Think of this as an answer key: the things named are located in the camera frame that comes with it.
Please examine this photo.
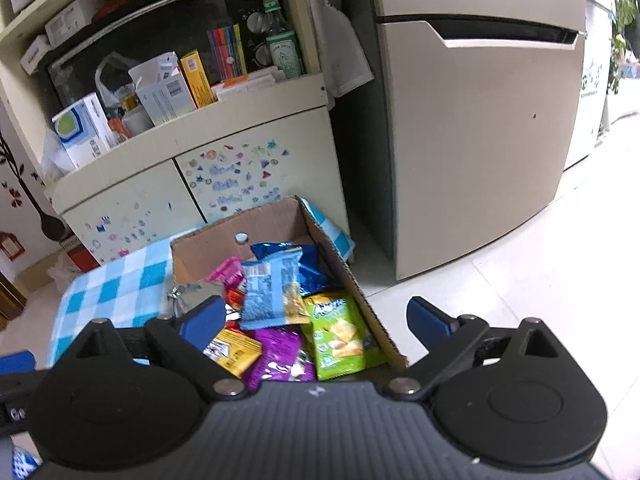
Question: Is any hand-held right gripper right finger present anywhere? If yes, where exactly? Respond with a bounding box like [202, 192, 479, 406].
[382, 296, 573, 403]

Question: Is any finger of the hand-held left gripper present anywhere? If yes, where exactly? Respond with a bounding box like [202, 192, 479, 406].
[0, 352, 37, 386]

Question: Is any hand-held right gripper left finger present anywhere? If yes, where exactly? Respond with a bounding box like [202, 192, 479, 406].
[60, 296, 249, 403]

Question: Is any silver foil snack packet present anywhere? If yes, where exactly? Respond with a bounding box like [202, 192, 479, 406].
[167, 280, 226, 318]

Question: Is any red noodle snack packet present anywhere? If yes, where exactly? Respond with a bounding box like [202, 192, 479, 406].
[222, 280, 251, 331]

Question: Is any yellow waffle snack packet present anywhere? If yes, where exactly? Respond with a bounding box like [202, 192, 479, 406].
[202, 327, 263, 378]

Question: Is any pink snack packet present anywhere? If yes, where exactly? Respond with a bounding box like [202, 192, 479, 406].
[205, 256, 246, 291]

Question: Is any light blue snack packet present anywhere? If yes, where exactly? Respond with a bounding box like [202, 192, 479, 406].
[239, 247, 312, 332]

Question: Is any purple snack packet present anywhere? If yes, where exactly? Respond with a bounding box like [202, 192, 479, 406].
[244, 324, 318, 392]

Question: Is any green snack packet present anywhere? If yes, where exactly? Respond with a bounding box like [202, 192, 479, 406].
[301, 292, 388, 382]

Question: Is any blue foil snack packet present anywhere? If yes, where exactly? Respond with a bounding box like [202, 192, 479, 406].
[250, 241, 346, 297]

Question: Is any cardboard box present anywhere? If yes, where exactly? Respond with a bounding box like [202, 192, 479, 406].
[170, 195, 410, 376]

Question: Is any blue white patterned cloth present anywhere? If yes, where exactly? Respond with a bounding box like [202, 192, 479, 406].
[10, 442, 43, 478]

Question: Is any clear plastic bag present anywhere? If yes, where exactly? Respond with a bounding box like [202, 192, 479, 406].
[47, 257, 83, 291]

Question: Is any blue white checkered tablecloth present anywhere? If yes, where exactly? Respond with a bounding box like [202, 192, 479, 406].
[47, 199, 357, 368]

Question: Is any brown printed carton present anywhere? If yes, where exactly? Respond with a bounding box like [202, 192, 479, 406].
[60, 235, 101, 273]

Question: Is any cream cabinet with stickers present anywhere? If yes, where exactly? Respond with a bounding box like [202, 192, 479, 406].
[0, 0, 351, 266]

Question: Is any beige refrigerator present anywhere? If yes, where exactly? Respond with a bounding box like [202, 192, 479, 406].
[367, 0, 587, 281]

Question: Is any yellow box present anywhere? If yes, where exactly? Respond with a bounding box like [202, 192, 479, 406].
[180, 50, 217, 109]

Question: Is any rainbow striped pack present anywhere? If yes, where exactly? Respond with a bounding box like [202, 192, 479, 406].
[207, 24, 248, 81]

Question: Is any white hanging cloth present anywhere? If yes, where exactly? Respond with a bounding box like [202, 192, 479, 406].
[292, 0, 376, 106]

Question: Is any green glass bottle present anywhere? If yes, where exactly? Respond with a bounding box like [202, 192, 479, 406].
[257, 0, 306, 81]

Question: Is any black toaster oven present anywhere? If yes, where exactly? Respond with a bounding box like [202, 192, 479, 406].
[37, 0, 281, 111]

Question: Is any white appliance with green print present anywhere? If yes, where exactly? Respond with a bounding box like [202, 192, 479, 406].
[562, 0, 618, 171]

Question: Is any green houseplant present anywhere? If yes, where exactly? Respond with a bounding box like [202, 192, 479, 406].
[582, 0, 640, 96]

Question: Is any brown wooden door frame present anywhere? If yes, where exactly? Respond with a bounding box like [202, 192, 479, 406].
[0, 270, 28, 322]

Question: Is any red house wall sticker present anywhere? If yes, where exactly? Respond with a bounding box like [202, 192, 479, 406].
[0, 231, 25, 261]

